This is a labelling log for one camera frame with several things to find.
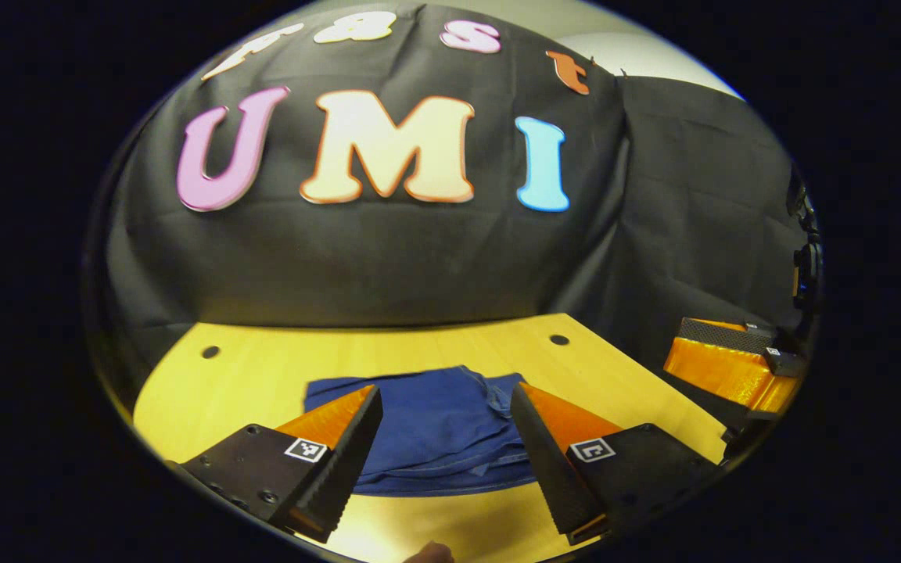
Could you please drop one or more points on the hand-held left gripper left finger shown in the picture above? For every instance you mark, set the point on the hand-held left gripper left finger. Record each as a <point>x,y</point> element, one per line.
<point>337,485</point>

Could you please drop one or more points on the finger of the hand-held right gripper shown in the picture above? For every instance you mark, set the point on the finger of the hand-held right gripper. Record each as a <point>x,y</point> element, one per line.
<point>732,375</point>

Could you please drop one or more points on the black backdrop cloth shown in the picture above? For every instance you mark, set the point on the black backdrop cloth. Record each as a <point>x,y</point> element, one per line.
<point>419,258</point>

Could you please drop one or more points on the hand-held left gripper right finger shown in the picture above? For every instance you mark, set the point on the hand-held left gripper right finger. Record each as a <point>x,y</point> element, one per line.
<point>552,477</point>

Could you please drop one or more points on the blue jeans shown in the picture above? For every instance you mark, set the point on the blue jeans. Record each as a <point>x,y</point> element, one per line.
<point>435,430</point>

